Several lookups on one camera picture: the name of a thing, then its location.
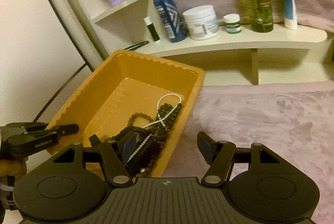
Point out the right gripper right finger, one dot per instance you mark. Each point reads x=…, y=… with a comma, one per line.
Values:
x=218, y=155

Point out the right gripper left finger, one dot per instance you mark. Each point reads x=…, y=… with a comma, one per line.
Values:
x=112, y=166

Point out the white pearl bead strand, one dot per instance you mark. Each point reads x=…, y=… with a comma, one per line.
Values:
x=160, y=120

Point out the person's left hand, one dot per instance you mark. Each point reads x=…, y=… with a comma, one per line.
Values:
x=13, y=168

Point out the orange plastic tray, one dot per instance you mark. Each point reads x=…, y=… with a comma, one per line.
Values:
x=126, y=83

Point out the lilac plush cloth on table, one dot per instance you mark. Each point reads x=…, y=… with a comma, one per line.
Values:
x=295, y=120

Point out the dark pen with white cap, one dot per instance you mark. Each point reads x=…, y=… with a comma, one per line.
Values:
x=137, y=46

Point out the white cream jar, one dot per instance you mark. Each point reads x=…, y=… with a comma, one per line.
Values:
x=201, y=22

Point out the small green white jar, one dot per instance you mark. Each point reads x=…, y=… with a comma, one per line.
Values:
x=232, y=23

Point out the blue spray bottle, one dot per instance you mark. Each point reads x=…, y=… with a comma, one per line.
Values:
x=171, y=20

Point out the white black lip balm stick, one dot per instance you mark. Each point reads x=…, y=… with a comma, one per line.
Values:
x=151, y=29

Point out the cream wooden shelf unit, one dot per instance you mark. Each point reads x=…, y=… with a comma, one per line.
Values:
x=97, y=29

